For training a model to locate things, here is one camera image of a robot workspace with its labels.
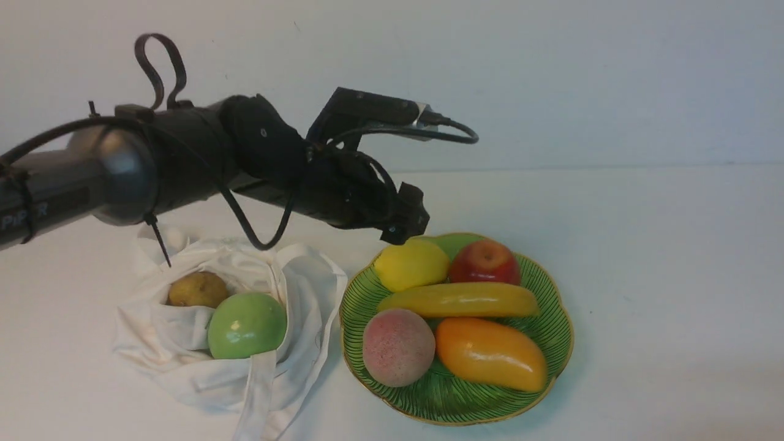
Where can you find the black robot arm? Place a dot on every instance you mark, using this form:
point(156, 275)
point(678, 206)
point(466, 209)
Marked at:
point(127, 171)

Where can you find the yellow banana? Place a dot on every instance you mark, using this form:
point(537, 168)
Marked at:
point(469, 299)

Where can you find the green ribbed plate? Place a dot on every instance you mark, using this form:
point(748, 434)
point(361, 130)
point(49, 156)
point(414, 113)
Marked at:
point(440, 398)

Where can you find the green apple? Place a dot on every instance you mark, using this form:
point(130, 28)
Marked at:
point(246, 324)

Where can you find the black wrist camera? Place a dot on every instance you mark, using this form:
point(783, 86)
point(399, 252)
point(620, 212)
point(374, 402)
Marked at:
point(350, 114)

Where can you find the brown kiwi fruit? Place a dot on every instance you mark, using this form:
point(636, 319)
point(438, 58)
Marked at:
point(198, 289)

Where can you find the orange mango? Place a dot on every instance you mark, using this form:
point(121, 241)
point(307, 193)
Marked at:
point(481, 351)

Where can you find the red apple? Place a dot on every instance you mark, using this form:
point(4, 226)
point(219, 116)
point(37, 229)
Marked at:
point(485, 261)

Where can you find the pink peach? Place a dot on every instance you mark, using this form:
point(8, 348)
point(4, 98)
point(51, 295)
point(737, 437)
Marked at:
point(398, 347)

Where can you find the yellow lemon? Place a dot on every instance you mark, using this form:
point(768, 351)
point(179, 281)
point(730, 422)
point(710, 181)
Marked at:
point(416, 263)

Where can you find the white cloth bag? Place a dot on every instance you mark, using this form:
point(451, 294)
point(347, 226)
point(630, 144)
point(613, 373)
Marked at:
point(169, 344)

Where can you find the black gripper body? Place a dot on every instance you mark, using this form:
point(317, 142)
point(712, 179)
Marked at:
point(347, 190)

